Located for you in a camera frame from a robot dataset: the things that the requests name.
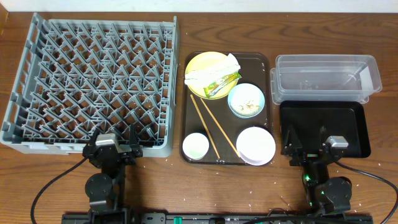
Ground grey plastic dish rack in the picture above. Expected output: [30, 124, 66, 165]
[1, 14, 180, 157]

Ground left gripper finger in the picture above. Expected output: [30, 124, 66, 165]
[90, 129, 101, 145]
[129, 124, 139, 148]

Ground white pink-rimmed bowl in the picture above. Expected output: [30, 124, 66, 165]
[236, 126, 276, 166]

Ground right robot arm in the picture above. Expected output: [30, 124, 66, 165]
[281, 124, 352, 216]

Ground wooden chopstick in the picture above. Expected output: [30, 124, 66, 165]
[190, 94, 221, 159]
[200, 98, 241, 158]

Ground clear plastic bin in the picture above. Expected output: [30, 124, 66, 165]
[270, 54, 382, 105]

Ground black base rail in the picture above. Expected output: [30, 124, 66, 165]
[61, 212, 374, 224]

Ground black waste tray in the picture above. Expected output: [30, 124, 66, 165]
[279, 101, 371, 158]

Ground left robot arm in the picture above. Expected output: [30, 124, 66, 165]
[83, 126, 143, 224]

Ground left black cable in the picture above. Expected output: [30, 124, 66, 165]
[30, 157, 90, 224]

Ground small white cup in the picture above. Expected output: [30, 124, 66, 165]
[182, 133, 210, 160]

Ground black cable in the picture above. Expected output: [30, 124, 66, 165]
[30, 157, 90, 224]
[334, 161, 398, 224]

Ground right wooden chopstick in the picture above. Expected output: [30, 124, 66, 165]
[200, 98, 241, 158]

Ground yellow plate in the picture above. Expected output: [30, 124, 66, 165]
[185, 52, 238, 100]

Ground right black cable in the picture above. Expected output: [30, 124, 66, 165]
[334, 161, 398, 224]

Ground left wooden chopstick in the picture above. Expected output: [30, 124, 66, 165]
[190, 94, 221, 159]

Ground green snack wrapper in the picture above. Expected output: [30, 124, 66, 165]
[204, 72, 241, 98]

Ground light blue bowl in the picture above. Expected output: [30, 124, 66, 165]
[227, 83, 266, 119]

